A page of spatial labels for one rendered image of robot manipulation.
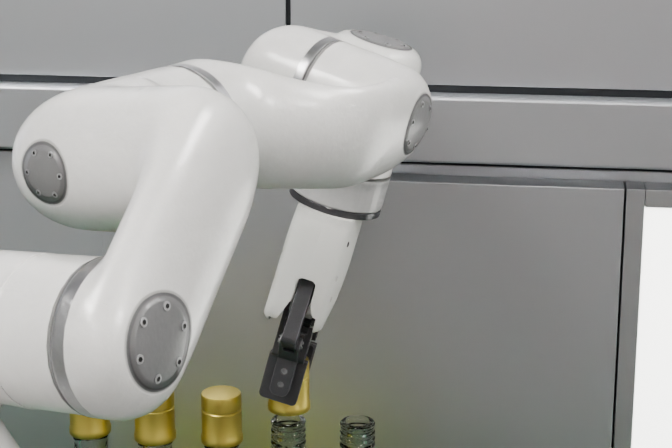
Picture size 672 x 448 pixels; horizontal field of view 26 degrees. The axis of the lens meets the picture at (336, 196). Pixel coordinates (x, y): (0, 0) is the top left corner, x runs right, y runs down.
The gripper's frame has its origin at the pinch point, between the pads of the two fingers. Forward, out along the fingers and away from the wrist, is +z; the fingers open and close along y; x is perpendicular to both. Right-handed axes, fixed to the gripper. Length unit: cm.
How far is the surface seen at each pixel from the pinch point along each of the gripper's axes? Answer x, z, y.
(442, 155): 6.9, -18.0, -13.2
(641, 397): 30.1, -2.1, -13.0
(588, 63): 16.7, -29.1, -15.5
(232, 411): -3.4, 4.7, 1.0
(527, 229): 15.9, -14.0, -12.5
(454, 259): 10.6, -9.5, -12.4
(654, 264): 27.3, -14.2, -12.9
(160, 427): -8.9, 7.9, 1.6
